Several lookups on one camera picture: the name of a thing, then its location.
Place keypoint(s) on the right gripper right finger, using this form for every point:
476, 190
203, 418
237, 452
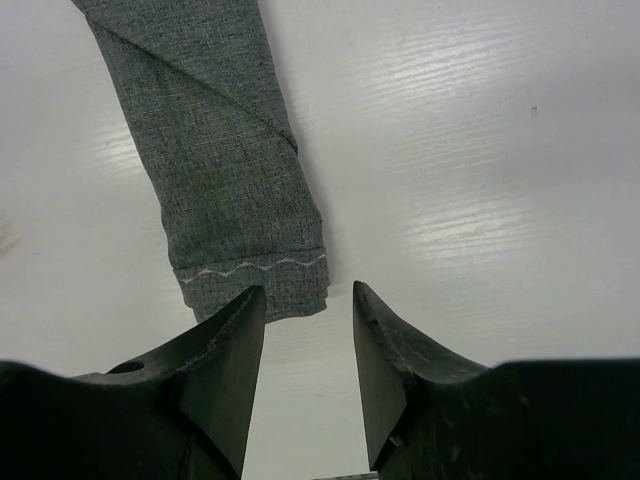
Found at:
396, 364

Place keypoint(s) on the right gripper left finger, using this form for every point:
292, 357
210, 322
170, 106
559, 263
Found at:
197, 389

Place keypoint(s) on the grey cloth napkin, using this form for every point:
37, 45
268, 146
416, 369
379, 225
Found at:
199, 92

